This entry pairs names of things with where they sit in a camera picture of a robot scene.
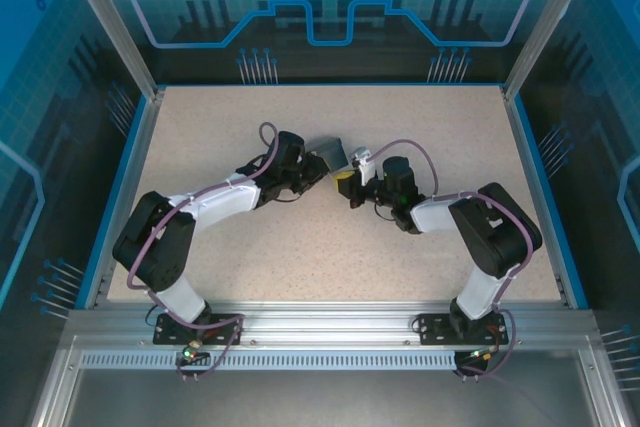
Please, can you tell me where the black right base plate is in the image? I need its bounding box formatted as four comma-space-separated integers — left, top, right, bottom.
413, 313, 509, 347

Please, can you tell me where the slotted cable duct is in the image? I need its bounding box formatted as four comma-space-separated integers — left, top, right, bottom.
79, 352, 459, 369

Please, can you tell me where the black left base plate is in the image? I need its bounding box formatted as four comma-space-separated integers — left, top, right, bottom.
152, 314, 245, 347

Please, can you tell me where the aluminium lower frame rail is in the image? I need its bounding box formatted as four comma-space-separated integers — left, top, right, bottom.
579, 341, 624, 427
29, 334, 84, 427

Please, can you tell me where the aluminium corner post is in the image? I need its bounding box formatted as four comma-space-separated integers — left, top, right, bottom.
55, 0, 167, 101
502, 0, 604, 102

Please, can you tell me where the aluminium side rail blue trim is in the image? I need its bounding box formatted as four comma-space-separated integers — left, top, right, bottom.
74, 89, 167, 311
501, 86, 591, 311

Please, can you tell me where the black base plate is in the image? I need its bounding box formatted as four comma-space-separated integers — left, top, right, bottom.
413, 313, 509, 347
152, 314, 245, 347

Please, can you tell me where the grey metal shelf panel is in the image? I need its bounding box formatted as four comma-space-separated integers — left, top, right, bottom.
69, 369, 589, 427

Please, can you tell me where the starry night tin box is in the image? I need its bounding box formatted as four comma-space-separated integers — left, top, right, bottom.
310, 135, 350, 174

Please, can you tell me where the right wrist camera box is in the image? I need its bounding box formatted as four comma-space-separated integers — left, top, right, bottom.
349, 147, 377, 187

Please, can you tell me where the aluminium front rail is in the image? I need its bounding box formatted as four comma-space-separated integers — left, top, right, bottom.
64, 299, 596, 349

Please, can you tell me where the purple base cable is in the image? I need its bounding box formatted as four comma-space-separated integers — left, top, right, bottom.
452, 304, 519, 382
175, 305, 246, 382

